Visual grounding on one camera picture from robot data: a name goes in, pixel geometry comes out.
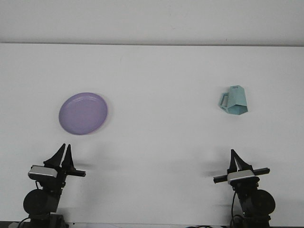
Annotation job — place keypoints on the pale blue faceted cup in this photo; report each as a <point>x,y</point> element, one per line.
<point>236,99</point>

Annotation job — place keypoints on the pale purple round plate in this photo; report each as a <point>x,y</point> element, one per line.
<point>83,114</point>

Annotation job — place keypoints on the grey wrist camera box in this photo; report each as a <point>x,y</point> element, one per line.
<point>242,177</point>
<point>42,172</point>

